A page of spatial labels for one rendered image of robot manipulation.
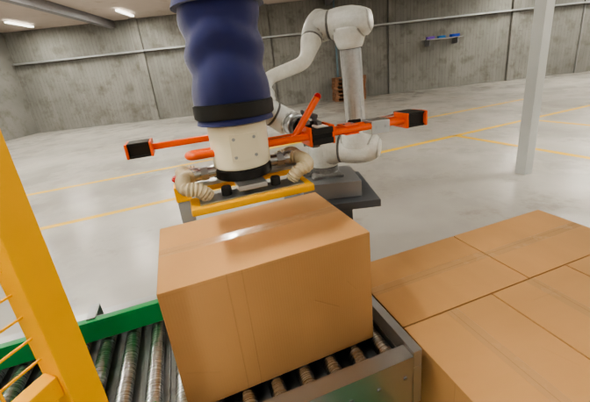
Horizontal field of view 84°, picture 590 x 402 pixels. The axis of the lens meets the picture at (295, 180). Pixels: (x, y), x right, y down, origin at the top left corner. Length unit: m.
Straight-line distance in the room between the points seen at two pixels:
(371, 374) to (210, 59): 0.95
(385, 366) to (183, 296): 0.60
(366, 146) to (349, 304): 0.88
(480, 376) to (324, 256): 0.56
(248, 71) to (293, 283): 0.58
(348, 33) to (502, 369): 1.36
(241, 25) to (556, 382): 1.26
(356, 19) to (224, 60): 0.86
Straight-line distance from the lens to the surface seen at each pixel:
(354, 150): 1.72
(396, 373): 1.15
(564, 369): 1.31
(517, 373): 1.25
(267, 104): 0.91
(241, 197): 0.89
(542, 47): 4.39
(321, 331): 1.11
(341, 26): 1.62
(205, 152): 0.95
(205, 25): 0.88
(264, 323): 1.01
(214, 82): 0.87
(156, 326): 1.47
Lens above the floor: 1.43
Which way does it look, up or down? 19 degrees down
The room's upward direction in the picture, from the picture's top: 6 degrees counter-clockwise
